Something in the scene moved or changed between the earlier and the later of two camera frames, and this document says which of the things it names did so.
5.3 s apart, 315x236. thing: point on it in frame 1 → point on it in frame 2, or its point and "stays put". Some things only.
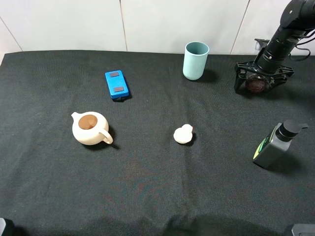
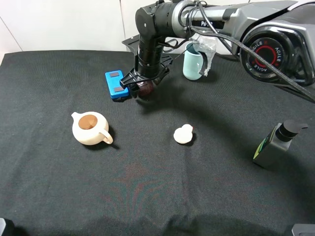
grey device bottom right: x=303 y=229 stays put
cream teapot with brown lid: x=90 y=128 stays put
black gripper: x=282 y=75 → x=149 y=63
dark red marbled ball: x=255 y=83 → x=146 y=88
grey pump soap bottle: x=276 y=142 stays put
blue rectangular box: x=117 y=86 stays put
